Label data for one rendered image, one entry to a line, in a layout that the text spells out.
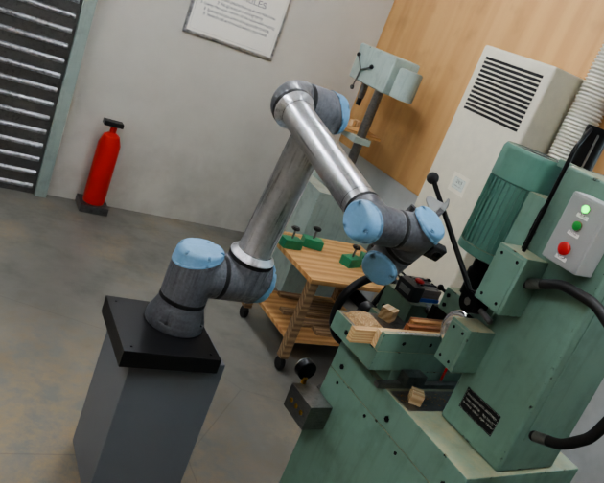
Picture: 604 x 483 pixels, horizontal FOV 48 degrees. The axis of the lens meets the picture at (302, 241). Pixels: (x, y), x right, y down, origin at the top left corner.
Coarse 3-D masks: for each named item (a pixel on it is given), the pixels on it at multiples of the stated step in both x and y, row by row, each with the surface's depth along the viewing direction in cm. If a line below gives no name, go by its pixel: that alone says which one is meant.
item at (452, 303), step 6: (450, 288) 191; (456, 288) 192; (444, 294) 192; (450, 294) 190; (456, 294) 189; (444, 300) 192; (450, 300) 190; (456, 300) 188; (438, 306) 194; (444, 306) 191; (450, 306) 190; (456, 306) 188
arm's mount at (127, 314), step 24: (120, 312) 206; (144, 312) 211; (120, 336) 193; (144, 336) 198; (168, 336) 204; (120, 360) 189; (144, 360) 192; (168, 360) 195; (192, 360) 199; (216, 360) 202
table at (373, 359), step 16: (336, 320) 192; (400, 320) 202; (368, 352) 178; (384, 352) 177; (400, 352) 181; (368, 368) 178; (384, 368) 180; (400, 368) 183; (416, 368) 187; (432, 368) 190
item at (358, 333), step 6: (354, 330) 174; (360, 330) 174; (366, 330) 176; (372, 330) 177; (408, 330) 186; (348, 336) 175; (354, 336) 174; (360, 336) 176; (366, 336) 177; (372, 336) 178; (360, 342) 177; (366, 342) 178
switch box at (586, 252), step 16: (576, 192) 147; (576, 208) 146; (592, 208) 143; (560, 224) 149; (592, 224) 142; (560, 240) 148; (576, 240) 145; (592, 240) 142; (576, 256) 144; (592, 256) 144; (576, 272) 144; (592, 272) 147
